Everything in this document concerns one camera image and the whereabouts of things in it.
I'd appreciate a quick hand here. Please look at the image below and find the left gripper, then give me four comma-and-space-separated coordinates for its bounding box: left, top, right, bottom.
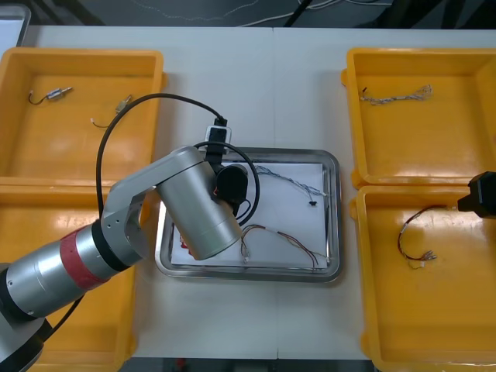
230, 199, 250, 218

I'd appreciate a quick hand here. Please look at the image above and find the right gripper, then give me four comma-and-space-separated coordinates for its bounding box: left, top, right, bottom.
456, 170, 496, 221

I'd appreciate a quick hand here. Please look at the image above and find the red black green-yellow wire harness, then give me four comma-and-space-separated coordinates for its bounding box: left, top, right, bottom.
397, 204, 450, 271
239, 223, 331, 269

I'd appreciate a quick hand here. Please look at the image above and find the blue-white wire harness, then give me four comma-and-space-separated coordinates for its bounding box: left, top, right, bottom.
360, 84, 434, 106
255, 164, 327, 207

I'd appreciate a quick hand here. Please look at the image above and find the round red circuit board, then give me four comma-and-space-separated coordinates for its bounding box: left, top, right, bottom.
177, 231, 195, 257

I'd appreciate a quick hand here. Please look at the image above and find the steel tray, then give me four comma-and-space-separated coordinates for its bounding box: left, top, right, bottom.
154, 146, 343, 284
0, 4, 32, 50

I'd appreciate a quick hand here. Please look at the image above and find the yellow-orange plastic bin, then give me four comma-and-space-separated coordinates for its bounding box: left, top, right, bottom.
0, 46, 168, 191
340, 46, 496, 191
0, 184, 150, 369
350, 184, 496, 372

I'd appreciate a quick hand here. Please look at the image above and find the small metal solenoid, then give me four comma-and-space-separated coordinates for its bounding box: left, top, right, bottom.
29, 87, 74, 105
91, 95, 135, 129

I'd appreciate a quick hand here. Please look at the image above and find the black pole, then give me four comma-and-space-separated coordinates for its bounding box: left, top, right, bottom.
284, 0, 314, 28

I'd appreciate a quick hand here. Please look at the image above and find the white cable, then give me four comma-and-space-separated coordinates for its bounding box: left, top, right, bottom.
238, 0, 392, 27

